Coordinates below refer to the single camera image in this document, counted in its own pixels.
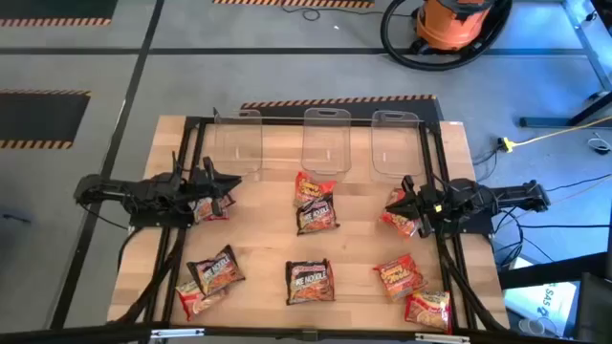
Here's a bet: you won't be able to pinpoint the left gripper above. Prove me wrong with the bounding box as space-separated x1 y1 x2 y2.
188 156 243 218

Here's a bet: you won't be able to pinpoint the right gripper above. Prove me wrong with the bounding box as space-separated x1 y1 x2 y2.
384 174 444 239

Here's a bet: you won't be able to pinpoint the yellow red ramen pack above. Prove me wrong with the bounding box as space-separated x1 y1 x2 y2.
404 289 453 334
380 209 423 239
193 195 231 224
174 279 226 322

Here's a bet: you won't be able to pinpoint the black Fire Noodle pack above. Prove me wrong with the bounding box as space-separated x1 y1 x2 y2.
295 193 340 237
285 258 336 306
186 244 247 297

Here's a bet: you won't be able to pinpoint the clear plastic bin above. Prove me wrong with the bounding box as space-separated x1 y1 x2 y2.
370 109 425 179
300 107 353 177
212 108 264 183

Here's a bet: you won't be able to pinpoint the black hazard-striped floor mat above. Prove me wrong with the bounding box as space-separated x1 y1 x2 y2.
212 0 376 10
0 0 120 28
0 88 92 150
240 94 445 126

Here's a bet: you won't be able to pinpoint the orange shop vacuum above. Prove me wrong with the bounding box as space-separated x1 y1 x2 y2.
414 0 496 53
380 0 514 73

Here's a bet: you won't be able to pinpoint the black slanted beam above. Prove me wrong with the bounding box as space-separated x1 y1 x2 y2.
496 251 612 291

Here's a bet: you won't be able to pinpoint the white blue printed box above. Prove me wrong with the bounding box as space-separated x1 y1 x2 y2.
501 257 580 338

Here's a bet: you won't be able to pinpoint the clear plastic cups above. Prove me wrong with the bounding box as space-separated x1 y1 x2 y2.
518 317 546 336

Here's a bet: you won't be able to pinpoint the black aluminium beam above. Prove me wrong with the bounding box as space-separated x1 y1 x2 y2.
0 323 612 344

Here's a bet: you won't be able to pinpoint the black metal table frame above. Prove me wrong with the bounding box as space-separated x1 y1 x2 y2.
107 114 511 335

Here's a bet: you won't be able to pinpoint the black cable bundle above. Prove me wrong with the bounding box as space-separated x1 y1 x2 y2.
114 226 187 326
437 236 509 333

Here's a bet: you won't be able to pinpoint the yellow hanging power cord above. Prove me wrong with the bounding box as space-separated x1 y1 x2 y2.
498 115 612 154

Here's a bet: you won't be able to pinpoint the silver metal bracket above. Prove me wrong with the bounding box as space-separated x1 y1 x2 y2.
414 333 470 344
150 327 206 340

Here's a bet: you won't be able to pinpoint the black floor cable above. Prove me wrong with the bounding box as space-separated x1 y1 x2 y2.
280 4 412 23
518 222 612 230
544 174 612 193

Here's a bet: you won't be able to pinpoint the black metal desk frame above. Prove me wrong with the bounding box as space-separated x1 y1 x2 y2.
519 0 612 129

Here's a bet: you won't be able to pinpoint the white coiled cable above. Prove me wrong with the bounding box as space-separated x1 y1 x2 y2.
586 132 612 156

